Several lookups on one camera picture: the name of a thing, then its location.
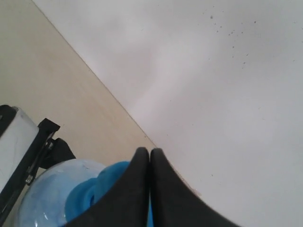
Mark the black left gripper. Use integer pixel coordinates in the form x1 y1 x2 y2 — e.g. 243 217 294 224
0 104 76 209

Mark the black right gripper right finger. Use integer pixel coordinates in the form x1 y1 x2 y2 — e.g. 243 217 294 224
150 148 237 227

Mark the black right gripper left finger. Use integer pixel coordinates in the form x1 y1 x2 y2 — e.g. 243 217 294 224
68 148 149 227

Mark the blue pump soap bottle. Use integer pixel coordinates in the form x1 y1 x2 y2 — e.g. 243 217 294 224
18 158 154 227

